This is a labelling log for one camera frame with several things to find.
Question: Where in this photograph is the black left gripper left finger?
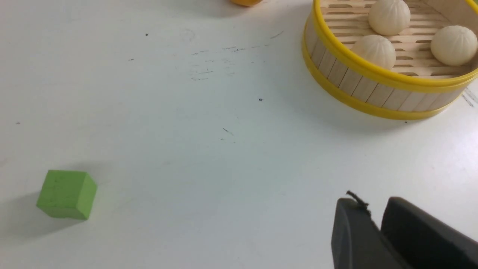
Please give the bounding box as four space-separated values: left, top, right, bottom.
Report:
331 191 411 269

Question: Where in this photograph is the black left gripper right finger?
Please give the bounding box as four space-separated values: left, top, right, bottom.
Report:
381 197 478 269

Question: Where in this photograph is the green cube block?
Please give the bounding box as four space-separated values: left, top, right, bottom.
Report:
36 170 97 220

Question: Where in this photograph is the white bun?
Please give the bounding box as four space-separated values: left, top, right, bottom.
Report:
431 25 478 66
368 0 411 36
351 35 396 70

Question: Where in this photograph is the orange toy fruit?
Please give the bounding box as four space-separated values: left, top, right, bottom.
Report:
231 0 263 7

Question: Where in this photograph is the yellow-rimmed bamboo steamer tray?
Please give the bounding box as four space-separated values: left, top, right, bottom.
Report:
302 0 477 120

